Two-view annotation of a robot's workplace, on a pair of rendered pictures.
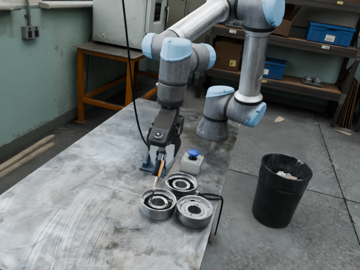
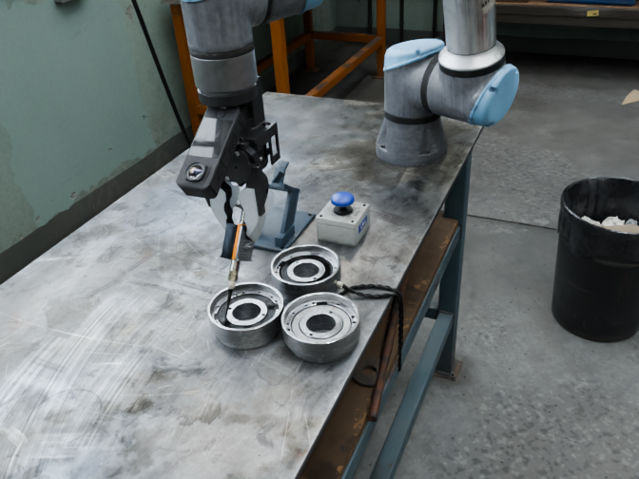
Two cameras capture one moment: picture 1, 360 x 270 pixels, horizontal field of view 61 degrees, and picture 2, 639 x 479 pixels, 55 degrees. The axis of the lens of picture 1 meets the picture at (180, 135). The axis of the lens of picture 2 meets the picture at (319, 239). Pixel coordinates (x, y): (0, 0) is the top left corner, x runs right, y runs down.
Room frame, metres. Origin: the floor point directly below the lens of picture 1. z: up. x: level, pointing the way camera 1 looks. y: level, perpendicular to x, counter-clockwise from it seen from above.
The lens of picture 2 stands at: (0.10, -0.22, 1.38)
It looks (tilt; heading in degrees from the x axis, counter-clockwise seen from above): 33 degrees down; 13
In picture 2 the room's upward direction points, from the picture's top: 4 degrees counter-clockwise
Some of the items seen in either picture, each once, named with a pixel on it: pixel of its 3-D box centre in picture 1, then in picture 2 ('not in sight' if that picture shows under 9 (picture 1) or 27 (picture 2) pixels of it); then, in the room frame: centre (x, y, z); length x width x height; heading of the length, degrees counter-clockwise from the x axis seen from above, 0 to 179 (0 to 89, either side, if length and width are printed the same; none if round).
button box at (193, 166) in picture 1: (192, 162); (344, 219); (0.99, -0.06, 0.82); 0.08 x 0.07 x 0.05; 167
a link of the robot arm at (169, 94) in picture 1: (170, 90); (222, 69); (0.78, 0.04, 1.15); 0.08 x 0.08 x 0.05
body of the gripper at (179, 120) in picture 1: (169, 118); (237, 130); (0.79, 0.04, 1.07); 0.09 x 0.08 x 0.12; 168
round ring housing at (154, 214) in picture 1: (157, 204); (247, 316); (0.72, 0.03, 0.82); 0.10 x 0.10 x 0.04
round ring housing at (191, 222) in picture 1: (194, 211); (320, 328); (0.71, -0.07, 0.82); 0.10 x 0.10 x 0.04
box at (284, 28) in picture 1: (276, 18); not in sight; (4.31, -1.02, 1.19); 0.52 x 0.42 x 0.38; 77
